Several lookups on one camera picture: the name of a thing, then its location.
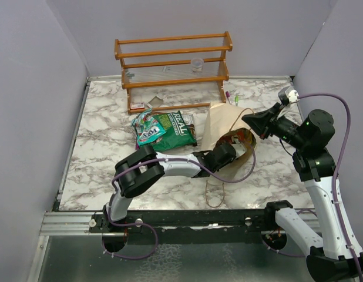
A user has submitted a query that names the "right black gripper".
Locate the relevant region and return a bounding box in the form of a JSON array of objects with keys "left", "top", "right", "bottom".
[{"left": 243, "top": 102, "right": 309, "bottom": 150}]

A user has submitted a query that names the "beige paper bag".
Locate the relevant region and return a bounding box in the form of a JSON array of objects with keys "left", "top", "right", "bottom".
[{"left": 201, "top": 103, "right": 255, "bottom": 179}]

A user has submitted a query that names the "brown snack bag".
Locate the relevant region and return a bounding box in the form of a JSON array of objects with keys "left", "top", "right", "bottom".
[{"left": 182, "top": 114, "right": 196, "bottom": 138}]

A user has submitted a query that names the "green snack packet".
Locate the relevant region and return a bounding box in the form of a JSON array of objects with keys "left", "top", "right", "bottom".
[{"left": 152, "top": 111, "right": 197, "bottom": 152}]

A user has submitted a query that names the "teal snack packet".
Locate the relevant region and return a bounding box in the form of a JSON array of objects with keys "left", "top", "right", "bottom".
[{"left": 131, "top": 108, "right": 166, "bottom": 146}]

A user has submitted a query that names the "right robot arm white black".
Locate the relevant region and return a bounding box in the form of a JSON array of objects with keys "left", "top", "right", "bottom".
[{"left": 242, "top": 103, "right": 363, "bottom": 281}]

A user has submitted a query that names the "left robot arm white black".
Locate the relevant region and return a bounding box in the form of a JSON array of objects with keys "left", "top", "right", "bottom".
[{"left": 103, "top": 143, "right": 237, "bottom": 232}]

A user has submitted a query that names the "red orange snack packet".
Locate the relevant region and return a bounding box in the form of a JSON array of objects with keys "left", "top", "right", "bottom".
[{"left": 225, "top": 128, "right": 257, "bottom": 149}]

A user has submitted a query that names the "purple capped marker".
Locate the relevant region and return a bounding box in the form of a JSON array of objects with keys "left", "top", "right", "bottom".
[{"left": 225, "top": 91, "right": 232, "bottom": 105}]

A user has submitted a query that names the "clear plastic jar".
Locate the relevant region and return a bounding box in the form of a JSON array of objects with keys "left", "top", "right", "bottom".
[{"left": 190, "top": 58, "right": 204, "bottom": 72}]

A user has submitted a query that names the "wooden orange shelf rack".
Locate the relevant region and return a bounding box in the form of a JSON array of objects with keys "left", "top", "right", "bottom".
[{"left": 114, "top": 31, "right": 233, "bottom": 114}]

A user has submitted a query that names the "small red white box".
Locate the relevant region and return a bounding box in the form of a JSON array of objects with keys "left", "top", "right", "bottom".
[{"left": 130, "top": 102, "right": 145, "bottom": 110}]

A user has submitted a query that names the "teal clip on shelf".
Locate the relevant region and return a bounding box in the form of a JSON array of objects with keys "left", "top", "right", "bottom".
[{"left": 125, "top": 70, "right": 135, "bottom": 79}]

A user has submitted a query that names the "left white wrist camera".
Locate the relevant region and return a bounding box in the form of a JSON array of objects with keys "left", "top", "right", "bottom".
[{"left": 232, "top": 141, "right": 247, "bottom": 158}]

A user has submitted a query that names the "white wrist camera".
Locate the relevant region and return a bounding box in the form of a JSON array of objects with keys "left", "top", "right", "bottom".
[
  {"left": 278, "top": 86, "right": 299, "bottom": 112},
  {"left": 232, "top": 141, "right": 247, "bottom": 158}
]

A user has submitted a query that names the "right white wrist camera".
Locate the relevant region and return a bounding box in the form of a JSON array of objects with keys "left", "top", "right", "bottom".
[{"left": 278, "top": 86, "right": 299, "bottom": 112}]

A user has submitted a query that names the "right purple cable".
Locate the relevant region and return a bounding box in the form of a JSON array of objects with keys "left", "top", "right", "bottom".
[{"left": 266, "top": 93, "right": 363, "bottom": 281}]

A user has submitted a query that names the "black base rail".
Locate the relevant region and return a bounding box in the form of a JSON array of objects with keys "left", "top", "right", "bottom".
[{"left": 89, "top": 200, "right": 292, "bottom": 244}]

